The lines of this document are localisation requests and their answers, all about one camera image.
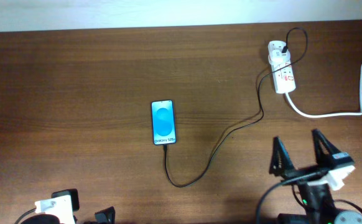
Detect white power strip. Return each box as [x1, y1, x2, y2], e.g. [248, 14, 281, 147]
[267, 40, 296, 94]

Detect blue Galaxy smartphone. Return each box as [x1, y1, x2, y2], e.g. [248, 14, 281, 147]
[151, 100, 177, 145]

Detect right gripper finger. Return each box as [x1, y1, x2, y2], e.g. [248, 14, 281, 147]
[269, 137, 295, 176]
[312, 129, 341, 168]

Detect white charger adapter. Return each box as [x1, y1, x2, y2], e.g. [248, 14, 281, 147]
[268, 49, 290, 66]

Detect black charging cable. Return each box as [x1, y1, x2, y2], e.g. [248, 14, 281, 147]
[162, 27, 309, 189]

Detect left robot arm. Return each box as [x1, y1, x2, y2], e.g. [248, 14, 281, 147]
[15, 189, 80, 224]

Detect white power strip cord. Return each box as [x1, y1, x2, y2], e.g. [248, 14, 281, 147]
[284, 55, 362, 119]

